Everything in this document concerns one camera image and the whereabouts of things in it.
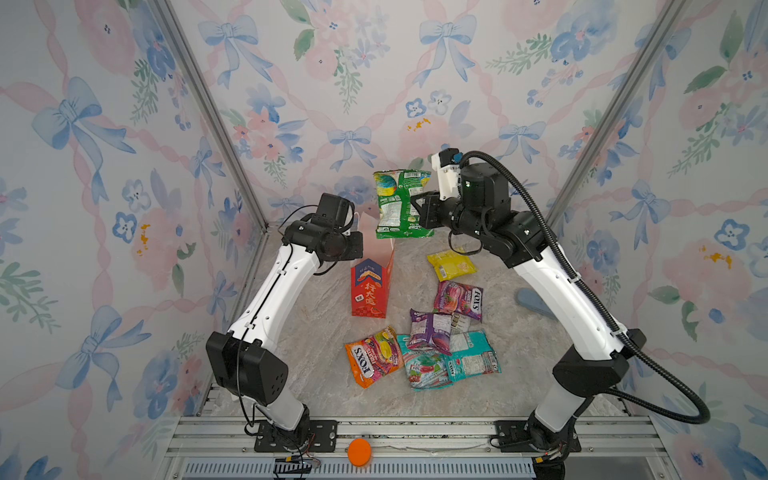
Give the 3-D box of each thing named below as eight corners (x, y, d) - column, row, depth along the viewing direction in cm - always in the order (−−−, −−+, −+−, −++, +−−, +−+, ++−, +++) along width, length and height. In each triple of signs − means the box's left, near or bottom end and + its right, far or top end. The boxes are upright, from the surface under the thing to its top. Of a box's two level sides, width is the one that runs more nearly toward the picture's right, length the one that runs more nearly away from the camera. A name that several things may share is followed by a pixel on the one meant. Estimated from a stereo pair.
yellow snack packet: (439, 282, 105) (440, 276, 102) (428, 260, 111) (430, 253, 108) (474, 274, 108) (477, 267, 104) (462, 253, 114) (465, 246, 110)
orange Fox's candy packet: (360, 390, 83) (359, 386, 80) (344, 350, 90) (343, 345, 87) (409, 366, 87) (410, 362, 84) (391, 330, 94) (391, 325, 91)
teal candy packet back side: (449, 382, 84) (450, 380, 82) (436, 340, 91) (437, 336, 89) (499, 373, 85) (502, 370, 83) (483, 332, 93) (485, 328, 91)
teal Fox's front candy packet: (399, 390, 83) (400, 386, 80) (398, 340, 92) (398, 335, 89) (450, 390, 83) (453, 386, 80) (444, 340, 92) (446, 335, 89)
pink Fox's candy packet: (433, 311, 97) (434, 307, 95) (437, 284, 104) (438, 279, 102) (480, 321, 95) (482, 317, 93) (481, 292, 102) (483, 287, 100)
